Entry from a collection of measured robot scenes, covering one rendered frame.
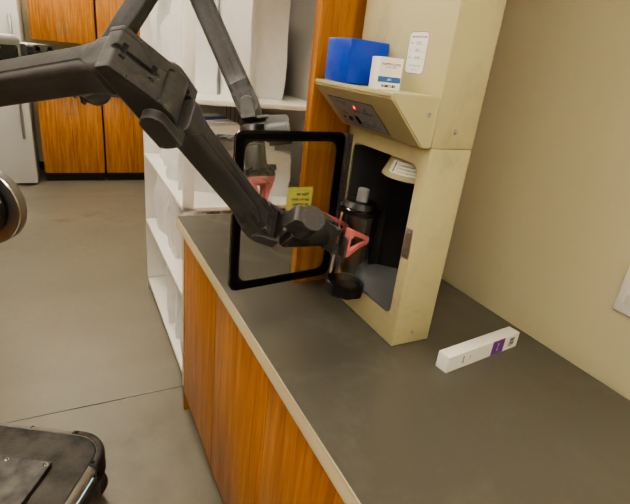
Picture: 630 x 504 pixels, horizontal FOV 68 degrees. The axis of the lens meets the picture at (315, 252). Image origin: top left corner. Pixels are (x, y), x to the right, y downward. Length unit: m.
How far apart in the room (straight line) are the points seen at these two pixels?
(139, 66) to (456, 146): 0.63
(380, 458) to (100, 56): 0.74
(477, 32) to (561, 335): 0.77
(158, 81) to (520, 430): 0.88
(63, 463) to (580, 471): 1.51
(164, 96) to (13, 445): 1.50
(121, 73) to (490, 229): 1.09
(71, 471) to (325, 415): 1.10
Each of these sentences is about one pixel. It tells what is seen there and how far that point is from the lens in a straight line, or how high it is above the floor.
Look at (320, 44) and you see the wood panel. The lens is 1.24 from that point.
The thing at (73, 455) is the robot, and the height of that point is 0.24.
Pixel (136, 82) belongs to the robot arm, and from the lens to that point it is 0.70.
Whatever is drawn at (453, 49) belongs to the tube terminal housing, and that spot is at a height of 1.60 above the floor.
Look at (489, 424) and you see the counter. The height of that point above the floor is 0.94.
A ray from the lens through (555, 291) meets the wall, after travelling 1.34.
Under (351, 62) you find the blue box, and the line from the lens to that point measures 1.07.
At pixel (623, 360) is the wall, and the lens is 1.29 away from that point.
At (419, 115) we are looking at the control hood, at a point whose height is 1.47.
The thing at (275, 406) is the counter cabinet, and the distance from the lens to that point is 1.14.
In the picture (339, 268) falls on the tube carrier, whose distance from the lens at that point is 1.13.
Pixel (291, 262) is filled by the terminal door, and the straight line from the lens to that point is 1.25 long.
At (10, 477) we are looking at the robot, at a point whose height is 0.26.
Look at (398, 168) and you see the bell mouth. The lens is 1.10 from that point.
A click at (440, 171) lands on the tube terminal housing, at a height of 1.36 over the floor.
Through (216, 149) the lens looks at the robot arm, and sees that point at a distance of 0.82.
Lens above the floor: 1.55
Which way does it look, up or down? 22 degrees down
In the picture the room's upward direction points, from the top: 7 degrees clockwise
